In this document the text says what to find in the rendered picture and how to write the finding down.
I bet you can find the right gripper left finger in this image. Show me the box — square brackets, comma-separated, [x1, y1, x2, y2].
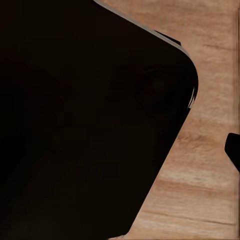
[0, 133, 26, 192]

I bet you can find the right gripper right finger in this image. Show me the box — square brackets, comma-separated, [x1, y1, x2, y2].
[224, 133, 240, 172]

